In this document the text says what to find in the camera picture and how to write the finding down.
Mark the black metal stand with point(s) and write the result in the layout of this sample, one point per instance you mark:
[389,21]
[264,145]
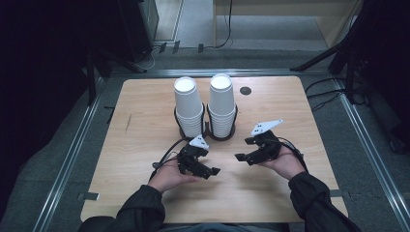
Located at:
[92,74]

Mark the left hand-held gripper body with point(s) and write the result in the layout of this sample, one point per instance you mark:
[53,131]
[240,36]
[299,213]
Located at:
[188,162]

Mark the grey tape piece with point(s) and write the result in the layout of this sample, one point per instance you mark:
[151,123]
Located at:
[338,193]
[88,196]

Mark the dark cabinet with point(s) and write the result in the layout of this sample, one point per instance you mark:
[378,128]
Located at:
[137,25]

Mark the stack of white paper cups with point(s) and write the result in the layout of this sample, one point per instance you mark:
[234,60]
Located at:
[221,96]
[187,96]

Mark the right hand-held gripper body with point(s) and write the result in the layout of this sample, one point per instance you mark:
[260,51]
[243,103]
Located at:
[269,146]

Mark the black tripod stand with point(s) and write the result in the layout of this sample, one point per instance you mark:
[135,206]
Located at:
[348,42]

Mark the light wooden furniture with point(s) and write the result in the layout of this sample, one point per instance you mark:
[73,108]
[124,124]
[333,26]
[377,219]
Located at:
[335,22]

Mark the metal floor rail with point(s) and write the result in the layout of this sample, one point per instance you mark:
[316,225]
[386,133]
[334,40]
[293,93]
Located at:
[374,161]
[67,161]

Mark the person's right hand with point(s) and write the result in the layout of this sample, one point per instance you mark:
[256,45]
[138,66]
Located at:
[288,164]

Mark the round black table grommet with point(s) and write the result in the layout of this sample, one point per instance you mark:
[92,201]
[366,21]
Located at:
[245,90]

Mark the person's dark clothing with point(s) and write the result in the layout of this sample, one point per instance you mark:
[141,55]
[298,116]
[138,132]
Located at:
[219,228]

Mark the person's left hand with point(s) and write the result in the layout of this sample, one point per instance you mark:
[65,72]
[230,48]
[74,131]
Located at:
[167,177]

